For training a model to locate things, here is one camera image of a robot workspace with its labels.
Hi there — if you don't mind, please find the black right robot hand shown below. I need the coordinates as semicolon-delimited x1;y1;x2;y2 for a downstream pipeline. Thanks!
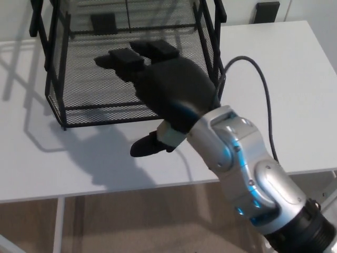
94;40;221;158

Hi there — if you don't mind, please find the white desk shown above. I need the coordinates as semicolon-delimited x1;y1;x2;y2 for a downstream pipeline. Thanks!
0;20;337;253

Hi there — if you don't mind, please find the black rectangular bracket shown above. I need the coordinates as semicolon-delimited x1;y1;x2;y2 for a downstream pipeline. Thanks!
91;13;118;35
254;2;280;24

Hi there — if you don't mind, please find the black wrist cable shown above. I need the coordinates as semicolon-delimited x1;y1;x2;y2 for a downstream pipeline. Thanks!
215;55;279;162

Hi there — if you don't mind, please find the black metal file rack frame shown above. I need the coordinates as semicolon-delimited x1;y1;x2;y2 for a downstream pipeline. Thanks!
28;0;227;131

